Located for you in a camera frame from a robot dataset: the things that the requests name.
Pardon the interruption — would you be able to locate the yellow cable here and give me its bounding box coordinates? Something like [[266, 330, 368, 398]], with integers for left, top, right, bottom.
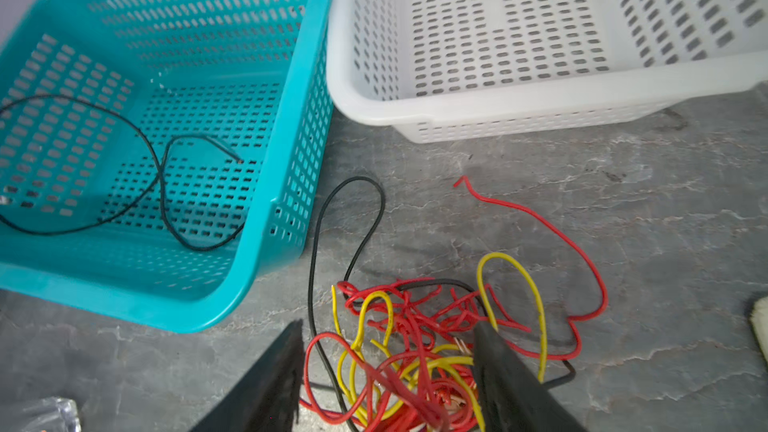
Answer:
[[329, 251, 549, 432]]

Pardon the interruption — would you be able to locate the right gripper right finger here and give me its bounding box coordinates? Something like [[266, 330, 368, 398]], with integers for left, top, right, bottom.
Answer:
[[473, 322, 584, 431]]

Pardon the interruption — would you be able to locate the red cable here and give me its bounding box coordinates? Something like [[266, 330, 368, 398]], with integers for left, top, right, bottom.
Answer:
[[299, 175, 609, 432]]

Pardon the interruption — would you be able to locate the teal plastic basket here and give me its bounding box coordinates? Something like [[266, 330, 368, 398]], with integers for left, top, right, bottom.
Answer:
[[1, 0, 333, 333]]

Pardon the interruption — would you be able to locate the black cable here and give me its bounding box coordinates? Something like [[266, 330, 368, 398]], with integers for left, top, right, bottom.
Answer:
[[0, 94, 247, 253], [307, 176, 577, 432]]

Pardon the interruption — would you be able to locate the white plastic basket right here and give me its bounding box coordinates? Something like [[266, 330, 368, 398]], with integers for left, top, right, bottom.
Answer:
[[327, 0, 767, 143]]

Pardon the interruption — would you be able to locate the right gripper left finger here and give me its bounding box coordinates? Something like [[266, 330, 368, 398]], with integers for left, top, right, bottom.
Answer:
[[193, 320, 305, 432]]

